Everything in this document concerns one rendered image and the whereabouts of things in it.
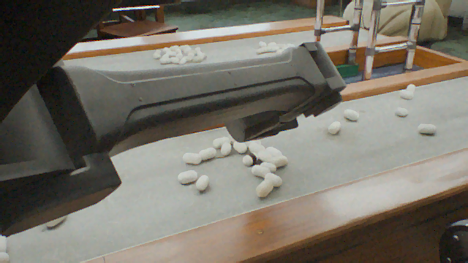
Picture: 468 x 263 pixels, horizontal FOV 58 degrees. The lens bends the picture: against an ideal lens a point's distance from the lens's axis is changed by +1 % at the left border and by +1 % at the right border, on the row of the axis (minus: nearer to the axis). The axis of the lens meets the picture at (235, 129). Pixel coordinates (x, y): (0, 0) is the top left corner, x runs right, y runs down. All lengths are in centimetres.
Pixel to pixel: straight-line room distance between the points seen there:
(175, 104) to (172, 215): 39
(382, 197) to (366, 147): 21
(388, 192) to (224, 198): 27
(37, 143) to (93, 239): 43
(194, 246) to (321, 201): 22
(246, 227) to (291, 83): 25
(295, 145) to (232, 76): 52
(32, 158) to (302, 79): 31
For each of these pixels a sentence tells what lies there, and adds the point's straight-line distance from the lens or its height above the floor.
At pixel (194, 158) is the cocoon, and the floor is 76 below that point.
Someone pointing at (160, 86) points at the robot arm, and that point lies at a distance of 32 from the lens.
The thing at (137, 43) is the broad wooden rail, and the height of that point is 76.
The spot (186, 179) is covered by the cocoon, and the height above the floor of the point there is 75.
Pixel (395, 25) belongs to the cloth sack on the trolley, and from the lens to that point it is 366.
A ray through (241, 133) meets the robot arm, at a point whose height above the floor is 91.
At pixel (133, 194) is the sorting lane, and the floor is 74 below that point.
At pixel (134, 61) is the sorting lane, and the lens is 146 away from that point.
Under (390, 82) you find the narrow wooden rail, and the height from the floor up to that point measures 76.
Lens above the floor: 116
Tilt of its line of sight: 27 degrees down
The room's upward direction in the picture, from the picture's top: straight up
